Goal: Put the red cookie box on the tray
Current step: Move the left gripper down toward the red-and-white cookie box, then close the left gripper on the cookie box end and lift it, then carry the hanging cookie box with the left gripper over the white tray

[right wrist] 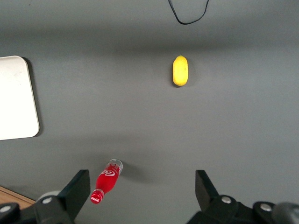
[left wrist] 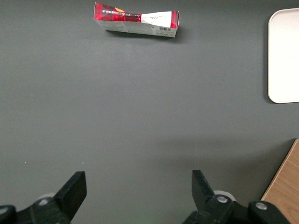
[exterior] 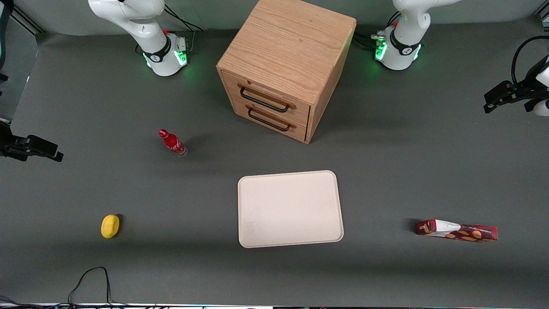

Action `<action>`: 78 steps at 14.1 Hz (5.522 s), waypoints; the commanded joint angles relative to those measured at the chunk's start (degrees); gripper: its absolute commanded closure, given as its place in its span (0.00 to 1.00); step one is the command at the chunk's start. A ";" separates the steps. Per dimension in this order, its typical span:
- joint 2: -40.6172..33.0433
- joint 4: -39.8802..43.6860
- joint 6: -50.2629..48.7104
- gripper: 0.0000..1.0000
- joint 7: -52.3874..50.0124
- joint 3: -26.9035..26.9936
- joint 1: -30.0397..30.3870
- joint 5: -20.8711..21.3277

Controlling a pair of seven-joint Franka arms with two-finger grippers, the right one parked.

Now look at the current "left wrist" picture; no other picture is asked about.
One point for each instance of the wooden two-drawer cabinet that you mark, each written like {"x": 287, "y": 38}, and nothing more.
{"x": 285, "y": 186}

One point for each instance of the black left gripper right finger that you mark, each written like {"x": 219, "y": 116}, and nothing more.
{"x": 203, "y": 198}

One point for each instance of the cream rectangular tray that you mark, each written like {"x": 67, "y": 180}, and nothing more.
{"x": 285, "y": 56}

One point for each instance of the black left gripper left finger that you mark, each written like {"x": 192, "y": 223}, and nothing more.
{"x": 67, "y": 198}

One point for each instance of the red tartan cookie box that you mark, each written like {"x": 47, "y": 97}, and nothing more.
{"x": 130, "y": 23}

